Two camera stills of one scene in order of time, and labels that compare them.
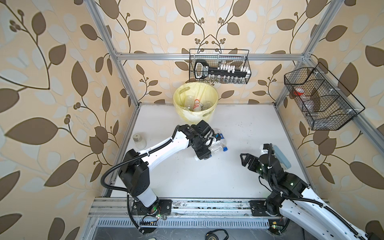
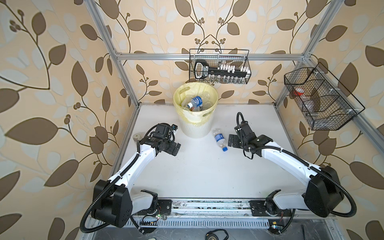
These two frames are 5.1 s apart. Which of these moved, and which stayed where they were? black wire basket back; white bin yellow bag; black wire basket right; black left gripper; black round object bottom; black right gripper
Moved: black right gripper; black left gripper
Stayed: black wire basket back; white bin yellow bag; black wire basket right; black round object bottom
